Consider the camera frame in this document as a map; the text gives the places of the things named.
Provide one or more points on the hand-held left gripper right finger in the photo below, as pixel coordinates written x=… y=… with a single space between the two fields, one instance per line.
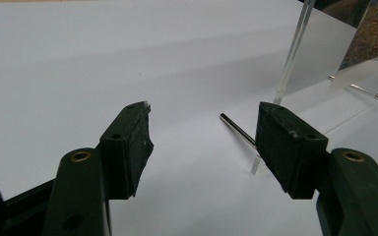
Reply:
x=288 y=154

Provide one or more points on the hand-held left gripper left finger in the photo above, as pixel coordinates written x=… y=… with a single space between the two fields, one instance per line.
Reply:
x=124 y=154

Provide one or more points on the metal frame pin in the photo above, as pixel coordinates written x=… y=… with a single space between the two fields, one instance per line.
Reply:
x=357 y=87
x=236 y=128

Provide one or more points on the clear acrylic photo frame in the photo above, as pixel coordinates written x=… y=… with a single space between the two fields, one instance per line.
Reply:
x=318 y=49

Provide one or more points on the colourful painting print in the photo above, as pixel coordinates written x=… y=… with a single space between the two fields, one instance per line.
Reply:
x=374 y=39

